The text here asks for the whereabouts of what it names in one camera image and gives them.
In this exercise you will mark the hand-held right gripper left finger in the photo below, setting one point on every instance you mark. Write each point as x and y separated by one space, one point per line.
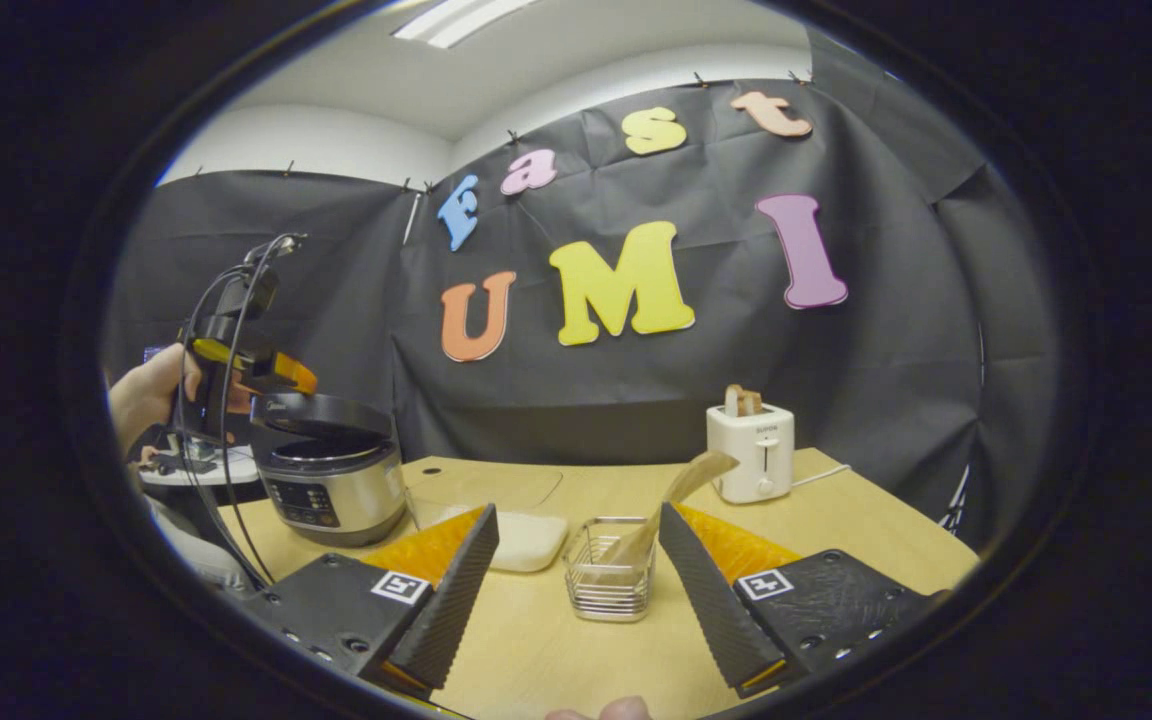
451 600

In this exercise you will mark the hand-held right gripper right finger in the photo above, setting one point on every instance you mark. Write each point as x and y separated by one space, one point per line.
711 610

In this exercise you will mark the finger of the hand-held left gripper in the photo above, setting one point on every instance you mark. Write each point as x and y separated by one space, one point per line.
276 370

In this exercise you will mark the white rice container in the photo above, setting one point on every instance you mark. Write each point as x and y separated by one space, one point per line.
531 540

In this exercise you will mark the black silver rice cooker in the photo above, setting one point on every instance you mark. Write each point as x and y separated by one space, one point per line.
336 490

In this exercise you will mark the wooden spoon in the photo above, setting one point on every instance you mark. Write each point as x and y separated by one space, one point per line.
701 470

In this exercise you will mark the white side table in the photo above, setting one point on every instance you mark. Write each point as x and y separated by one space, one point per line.
236 470

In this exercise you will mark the white toaster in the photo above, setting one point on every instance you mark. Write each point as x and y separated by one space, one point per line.
751 455

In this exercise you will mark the toasted bread slice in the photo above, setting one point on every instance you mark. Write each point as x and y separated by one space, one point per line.
742 400

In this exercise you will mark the ceiling light panel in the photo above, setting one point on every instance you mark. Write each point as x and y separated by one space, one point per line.
461 18

